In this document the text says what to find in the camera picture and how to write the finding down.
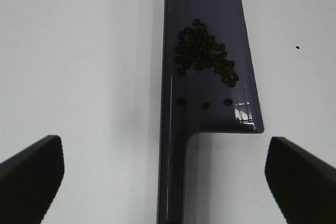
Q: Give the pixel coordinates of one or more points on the purple plastic dustpan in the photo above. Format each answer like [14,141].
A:
[226,17]

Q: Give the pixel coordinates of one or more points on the pile of coffee beans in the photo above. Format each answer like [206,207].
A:
[203,76]

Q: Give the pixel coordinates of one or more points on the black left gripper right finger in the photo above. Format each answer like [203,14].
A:
[302,184]

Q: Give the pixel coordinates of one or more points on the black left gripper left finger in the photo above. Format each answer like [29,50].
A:
[30,181]

